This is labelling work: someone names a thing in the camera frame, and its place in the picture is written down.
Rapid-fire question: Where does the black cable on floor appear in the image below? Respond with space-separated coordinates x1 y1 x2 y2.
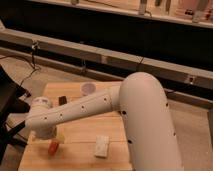
0 42 42 88

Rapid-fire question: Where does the white sponge block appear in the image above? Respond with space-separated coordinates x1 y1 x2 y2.
94 135 110 158

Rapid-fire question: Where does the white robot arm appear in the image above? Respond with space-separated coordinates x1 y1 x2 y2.
25 72 184 171

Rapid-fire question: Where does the black chair base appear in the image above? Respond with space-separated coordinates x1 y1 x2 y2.
0 65 30 164

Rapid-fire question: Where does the black rectangular block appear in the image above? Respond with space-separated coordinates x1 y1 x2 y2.
59 96 67 105

